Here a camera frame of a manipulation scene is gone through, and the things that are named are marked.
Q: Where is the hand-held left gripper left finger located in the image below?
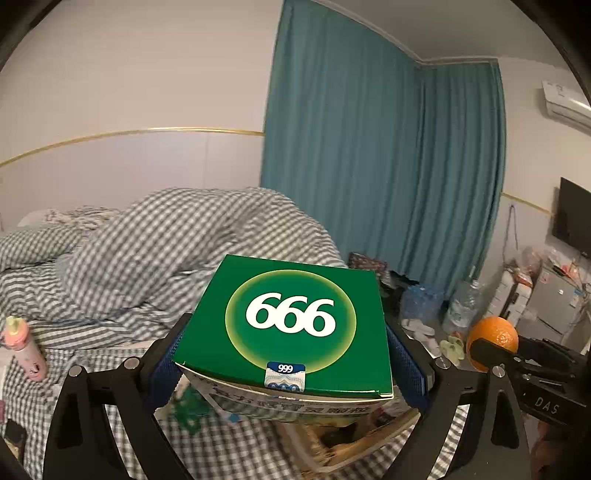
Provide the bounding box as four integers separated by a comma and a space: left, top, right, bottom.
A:
42, 313, 192, 480

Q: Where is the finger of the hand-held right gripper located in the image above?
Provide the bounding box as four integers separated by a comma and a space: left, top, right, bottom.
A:
471, 338, 520, 365

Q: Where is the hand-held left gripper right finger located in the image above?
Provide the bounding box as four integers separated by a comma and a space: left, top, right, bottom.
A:
385, 320, 532, 480

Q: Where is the orange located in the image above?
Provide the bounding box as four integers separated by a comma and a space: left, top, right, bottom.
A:
466, 316, 519, 372

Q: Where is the green plastic bag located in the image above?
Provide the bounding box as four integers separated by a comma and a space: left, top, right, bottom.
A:
164, 388, 218, 435

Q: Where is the cardboard box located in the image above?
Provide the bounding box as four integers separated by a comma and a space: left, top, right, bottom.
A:
277, 406, 421, 474

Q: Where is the green medicine box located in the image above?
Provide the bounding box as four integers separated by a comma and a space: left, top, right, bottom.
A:
172, 254, 394, 424

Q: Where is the person's right hand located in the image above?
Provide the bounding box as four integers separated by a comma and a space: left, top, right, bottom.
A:
531, 415, 591, 480

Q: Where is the large clear water jug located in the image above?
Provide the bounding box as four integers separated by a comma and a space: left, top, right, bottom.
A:
442, 267, 483, 335

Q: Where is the white ribbed suitcase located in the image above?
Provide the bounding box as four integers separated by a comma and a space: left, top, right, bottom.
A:
484, 268, 534, 321

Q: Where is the pack of water bottles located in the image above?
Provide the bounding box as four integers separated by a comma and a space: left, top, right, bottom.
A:
399, 284, 446, 324

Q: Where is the grey checked bed sheet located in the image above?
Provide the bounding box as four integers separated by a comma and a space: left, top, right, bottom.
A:
0, 318, 467, 480

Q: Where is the grey mini fridge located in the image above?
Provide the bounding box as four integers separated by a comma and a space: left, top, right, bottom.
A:
522, 263, 591, 340

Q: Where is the clear plastic bag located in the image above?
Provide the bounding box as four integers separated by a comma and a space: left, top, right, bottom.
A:
515, 247, 543, 278

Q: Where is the floral bag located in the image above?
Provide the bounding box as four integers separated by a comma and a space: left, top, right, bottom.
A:
347, 251, 387, 278

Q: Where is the grey checked duvet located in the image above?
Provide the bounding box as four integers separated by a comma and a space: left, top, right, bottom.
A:
0, 186, 349, 342

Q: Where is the pink drinking bottle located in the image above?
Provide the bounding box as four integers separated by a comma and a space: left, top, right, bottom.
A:
2, 316, 48, 381

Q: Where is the black television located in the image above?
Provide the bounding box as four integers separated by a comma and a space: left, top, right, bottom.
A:
553, 176, 591, 258

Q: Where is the floral pillow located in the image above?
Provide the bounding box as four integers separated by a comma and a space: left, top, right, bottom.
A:
44, 207, 122, 230

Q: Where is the teal curtain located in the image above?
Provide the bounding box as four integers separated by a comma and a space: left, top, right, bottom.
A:
260, 0, 507, 319

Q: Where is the white air conditioner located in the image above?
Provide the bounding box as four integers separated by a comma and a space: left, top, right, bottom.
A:
541, 79, 591, 123

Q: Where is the hanging black cable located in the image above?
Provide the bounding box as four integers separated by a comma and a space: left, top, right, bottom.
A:
503, 203, 520, 268

